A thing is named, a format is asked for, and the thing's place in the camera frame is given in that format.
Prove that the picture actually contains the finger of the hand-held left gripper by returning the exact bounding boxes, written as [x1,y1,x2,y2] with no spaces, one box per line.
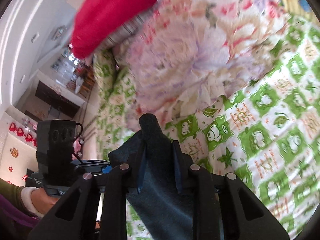
[75,159,110,174]

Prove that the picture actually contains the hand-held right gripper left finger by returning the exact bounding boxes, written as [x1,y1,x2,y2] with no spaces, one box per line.
[27,144,148,240]

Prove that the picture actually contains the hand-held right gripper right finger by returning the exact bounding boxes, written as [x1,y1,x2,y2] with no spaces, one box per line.
[171,140,290,240]

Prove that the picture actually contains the black pants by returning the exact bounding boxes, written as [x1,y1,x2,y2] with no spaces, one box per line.
[108,113,198,240]

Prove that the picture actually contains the person's left forearm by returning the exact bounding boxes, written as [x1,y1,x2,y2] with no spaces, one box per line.
[0,179,44,219]

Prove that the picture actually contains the person's left hand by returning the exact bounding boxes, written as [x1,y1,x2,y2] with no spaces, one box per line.
[30,187,62,217]

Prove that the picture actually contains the dark cabinet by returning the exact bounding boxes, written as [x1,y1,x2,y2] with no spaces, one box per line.
[35,81,81,119]

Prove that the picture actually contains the wooden chair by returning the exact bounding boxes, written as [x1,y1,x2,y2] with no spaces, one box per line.
[75,65,96,98]

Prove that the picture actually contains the person's purple clothing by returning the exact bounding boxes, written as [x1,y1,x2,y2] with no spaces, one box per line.
[0,195,43,240]

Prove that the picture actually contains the green checked printed bedsheet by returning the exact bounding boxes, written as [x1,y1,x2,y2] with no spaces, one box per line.
[94,12,320,240]

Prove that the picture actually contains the floral ruffled pillow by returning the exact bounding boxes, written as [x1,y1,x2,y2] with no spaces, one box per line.
[112,0,290,137]

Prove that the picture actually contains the grey striped cloth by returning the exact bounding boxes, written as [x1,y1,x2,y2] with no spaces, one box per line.
[104,12,150,49]

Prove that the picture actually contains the red cloth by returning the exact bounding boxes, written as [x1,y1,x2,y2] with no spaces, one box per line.
[70,0,167,59]

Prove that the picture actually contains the red heart wall garland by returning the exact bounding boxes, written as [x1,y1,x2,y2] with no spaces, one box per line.
[9,122,38,146]

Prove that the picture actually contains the wall light fixture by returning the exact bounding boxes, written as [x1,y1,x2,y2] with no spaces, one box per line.
[52,26,67,41]

